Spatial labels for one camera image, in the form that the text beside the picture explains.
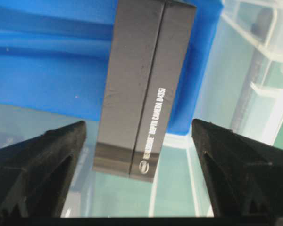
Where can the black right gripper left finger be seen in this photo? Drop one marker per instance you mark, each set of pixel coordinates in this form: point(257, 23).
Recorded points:
point(36, 174)

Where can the blue cloth case liner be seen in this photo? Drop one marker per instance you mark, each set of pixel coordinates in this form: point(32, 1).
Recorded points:
point(54, 53)

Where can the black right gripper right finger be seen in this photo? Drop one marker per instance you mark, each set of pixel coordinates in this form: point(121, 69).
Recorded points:
point(244, 177)

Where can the black RealSense box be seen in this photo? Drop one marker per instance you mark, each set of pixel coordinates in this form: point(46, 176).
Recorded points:
point(150, 41)

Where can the clear plastic storage case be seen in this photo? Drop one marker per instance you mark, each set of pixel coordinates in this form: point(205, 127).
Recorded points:
point(244, 25)

